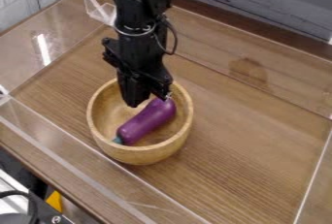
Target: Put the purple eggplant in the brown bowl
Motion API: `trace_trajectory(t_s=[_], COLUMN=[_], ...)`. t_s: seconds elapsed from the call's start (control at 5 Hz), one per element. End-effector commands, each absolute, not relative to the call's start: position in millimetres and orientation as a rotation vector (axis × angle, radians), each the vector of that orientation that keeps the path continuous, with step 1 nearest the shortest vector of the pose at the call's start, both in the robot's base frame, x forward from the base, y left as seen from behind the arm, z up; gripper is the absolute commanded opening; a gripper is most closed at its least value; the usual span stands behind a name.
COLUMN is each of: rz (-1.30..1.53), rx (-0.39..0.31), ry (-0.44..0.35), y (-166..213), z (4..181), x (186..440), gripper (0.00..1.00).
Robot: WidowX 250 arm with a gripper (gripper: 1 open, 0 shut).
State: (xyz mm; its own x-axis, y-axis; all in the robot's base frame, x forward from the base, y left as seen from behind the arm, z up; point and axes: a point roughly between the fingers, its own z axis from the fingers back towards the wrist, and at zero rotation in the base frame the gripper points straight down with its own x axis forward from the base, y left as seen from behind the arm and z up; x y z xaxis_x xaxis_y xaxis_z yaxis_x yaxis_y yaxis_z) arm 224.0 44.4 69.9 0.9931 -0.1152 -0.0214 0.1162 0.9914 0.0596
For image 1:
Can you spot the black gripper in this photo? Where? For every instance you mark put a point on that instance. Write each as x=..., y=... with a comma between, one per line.
x=135, y=56

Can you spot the purple toy eggplant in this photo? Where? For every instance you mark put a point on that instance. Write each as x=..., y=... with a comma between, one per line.
x=152, y=116

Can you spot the brown wooden bowl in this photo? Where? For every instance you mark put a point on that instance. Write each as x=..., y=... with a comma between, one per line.
x=107, y=113

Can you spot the clear acrylic tray enclosure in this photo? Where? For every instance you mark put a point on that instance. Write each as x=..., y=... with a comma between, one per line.
x=229, y=149

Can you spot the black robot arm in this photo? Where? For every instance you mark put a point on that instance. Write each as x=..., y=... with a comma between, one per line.
x=134, y=18

